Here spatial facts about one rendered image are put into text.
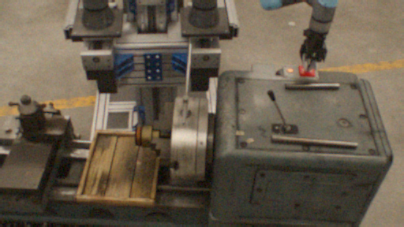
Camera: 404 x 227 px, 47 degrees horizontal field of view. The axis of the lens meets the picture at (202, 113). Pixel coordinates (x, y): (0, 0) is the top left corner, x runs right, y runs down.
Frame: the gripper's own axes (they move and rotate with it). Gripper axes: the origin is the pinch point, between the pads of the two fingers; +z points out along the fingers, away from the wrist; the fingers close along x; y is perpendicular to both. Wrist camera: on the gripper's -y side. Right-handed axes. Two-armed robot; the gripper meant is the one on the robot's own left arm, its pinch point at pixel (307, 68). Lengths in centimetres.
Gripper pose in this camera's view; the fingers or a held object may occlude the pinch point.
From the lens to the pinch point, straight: 183.2
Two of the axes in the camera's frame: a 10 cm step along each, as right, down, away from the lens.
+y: -0.4, 7.1, -7.0
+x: 10.0, 0.5, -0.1
